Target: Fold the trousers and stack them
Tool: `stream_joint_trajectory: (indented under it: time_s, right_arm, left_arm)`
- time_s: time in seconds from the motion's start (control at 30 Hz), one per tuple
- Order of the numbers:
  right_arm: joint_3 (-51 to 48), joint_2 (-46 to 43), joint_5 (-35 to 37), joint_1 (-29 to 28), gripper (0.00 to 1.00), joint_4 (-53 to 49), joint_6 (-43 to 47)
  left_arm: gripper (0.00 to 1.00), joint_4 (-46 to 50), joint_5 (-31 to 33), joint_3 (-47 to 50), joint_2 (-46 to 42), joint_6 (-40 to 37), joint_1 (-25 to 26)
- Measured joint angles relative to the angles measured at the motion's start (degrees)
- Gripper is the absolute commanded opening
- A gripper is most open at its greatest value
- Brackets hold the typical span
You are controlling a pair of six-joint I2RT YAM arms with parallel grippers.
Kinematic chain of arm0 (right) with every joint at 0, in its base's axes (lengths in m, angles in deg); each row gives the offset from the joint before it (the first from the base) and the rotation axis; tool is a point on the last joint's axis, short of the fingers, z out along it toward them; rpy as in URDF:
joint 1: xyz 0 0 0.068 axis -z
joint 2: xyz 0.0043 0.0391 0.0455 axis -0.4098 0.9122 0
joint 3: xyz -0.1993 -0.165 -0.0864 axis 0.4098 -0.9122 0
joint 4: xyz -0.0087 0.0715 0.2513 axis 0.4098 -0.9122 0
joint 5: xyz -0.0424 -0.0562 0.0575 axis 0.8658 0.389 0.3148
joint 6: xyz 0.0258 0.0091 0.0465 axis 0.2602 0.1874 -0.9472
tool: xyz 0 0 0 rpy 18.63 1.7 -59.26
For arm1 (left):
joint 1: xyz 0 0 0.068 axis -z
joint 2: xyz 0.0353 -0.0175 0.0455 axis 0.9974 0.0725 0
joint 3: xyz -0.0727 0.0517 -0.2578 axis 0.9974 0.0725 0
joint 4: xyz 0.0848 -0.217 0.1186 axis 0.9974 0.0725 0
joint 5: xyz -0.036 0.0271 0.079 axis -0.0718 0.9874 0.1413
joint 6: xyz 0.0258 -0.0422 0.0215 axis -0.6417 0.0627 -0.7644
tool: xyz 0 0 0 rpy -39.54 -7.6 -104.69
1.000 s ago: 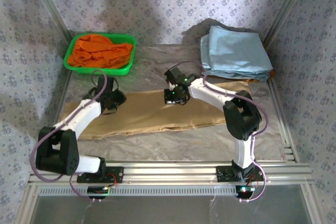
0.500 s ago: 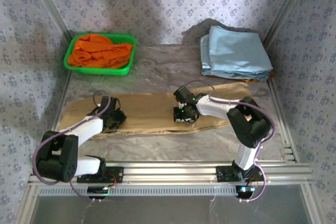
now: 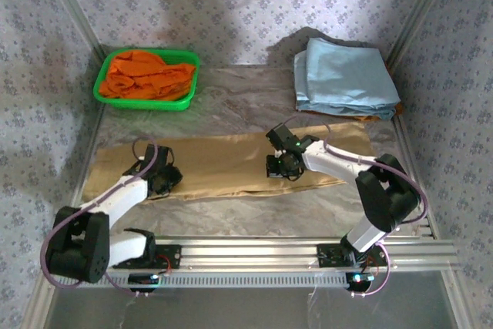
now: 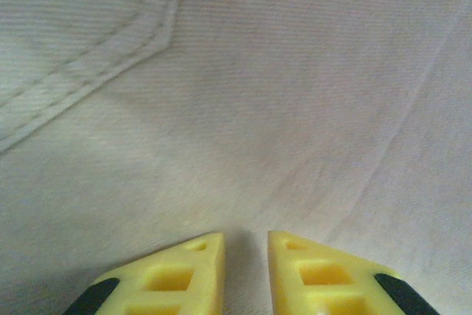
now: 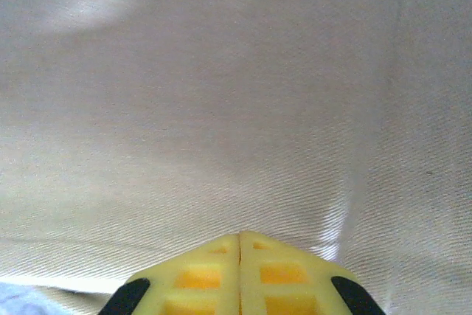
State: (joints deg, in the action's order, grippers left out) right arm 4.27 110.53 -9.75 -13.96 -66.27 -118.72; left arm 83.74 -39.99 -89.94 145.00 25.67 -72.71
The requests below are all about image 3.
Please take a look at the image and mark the tan trousers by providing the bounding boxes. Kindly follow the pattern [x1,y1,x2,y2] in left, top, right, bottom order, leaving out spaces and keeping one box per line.
[82,120,377,203]

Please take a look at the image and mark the orange crumpled trousers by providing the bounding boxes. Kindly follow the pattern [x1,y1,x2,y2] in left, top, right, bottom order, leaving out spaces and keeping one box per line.
[98,49,197,102]

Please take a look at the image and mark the light blue folded trousers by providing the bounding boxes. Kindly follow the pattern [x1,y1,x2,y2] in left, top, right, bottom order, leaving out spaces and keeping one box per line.
[293,37,401,121]

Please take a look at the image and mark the green plastic basket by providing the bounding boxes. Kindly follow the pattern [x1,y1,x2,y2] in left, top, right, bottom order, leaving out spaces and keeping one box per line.
[93,47,202,112]

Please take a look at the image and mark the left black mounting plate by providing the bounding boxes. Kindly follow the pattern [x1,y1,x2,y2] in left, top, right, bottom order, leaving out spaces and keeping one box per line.
[112,244,183,270]

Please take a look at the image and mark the black mounting plate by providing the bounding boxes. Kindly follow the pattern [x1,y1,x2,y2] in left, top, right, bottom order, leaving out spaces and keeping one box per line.
[112,244,183,270]
[317,243,387,268]

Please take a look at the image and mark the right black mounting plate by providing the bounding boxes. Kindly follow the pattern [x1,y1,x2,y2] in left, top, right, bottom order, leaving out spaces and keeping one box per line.
[317,243,387,268]

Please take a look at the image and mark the black controller box blue light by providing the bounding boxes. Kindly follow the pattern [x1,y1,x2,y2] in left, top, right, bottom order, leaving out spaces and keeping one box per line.
[128,273,160,294]

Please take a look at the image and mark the black controller board green light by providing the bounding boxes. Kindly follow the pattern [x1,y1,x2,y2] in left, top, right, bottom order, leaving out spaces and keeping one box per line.
[345,271,375,294]

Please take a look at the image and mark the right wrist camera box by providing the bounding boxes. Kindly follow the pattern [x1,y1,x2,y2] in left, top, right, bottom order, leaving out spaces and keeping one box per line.
[267,123,298,149]

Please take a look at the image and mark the aluminium table side rail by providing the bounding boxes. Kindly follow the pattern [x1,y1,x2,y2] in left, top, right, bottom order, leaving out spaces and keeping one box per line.
[29,55,107,329]
[391,115,469,329]

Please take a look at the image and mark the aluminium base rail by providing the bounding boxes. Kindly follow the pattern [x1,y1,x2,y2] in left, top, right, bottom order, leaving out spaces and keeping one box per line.
[103,237,461,273]

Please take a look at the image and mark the grey slotted cable duct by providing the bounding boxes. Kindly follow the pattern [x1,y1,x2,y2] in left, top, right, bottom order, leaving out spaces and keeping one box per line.
[79,271,350,290]

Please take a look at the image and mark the aluminium upright frame post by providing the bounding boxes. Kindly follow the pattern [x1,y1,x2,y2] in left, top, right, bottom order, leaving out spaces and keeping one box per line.
[386,0,461,70]
[38,0,106,62]

